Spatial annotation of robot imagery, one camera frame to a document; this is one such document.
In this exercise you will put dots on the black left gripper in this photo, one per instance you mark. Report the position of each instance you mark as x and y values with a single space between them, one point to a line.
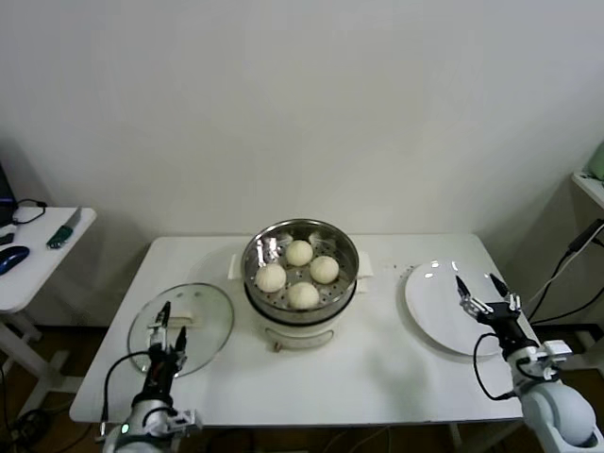
162 368

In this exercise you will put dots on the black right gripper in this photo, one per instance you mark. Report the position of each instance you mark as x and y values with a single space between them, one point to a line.
505 321

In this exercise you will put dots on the round glass pot lid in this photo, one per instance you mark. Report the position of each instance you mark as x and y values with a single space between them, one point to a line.
212 321

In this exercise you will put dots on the white steamed baozi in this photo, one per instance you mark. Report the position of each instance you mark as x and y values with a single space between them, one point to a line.
324 269
270 277
303 295
299 252

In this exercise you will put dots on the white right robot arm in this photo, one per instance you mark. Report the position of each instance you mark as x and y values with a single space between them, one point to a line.
557 415

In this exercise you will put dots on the perforated steel steamer basket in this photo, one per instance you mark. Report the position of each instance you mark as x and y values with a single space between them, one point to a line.
264 245

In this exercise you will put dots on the white round plate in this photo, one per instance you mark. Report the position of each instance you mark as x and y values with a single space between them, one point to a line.
434 302

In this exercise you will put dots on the black power adapter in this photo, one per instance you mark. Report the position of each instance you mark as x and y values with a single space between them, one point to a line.
581 240

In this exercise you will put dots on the white table leg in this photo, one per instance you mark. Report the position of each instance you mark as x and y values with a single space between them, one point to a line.
454 440
178 443

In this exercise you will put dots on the white electric cooking pot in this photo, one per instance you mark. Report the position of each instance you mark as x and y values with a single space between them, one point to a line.
297 337

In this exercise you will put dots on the white side table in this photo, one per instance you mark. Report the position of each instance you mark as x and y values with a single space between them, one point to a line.
42 278

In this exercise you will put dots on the white shelf table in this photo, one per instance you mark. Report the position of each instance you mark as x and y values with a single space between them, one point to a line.
592 189

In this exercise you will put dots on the pale green appliance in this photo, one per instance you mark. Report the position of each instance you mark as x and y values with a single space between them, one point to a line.
598 162

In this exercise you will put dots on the blue computer mouse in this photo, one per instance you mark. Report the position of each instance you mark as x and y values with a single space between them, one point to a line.
11 257

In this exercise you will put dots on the black laptop screen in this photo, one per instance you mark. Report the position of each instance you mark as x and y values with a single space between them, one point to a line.
5 184

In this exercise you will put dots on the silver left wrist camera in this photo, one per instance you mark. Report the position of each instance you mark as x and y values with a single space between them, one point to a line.
186 420

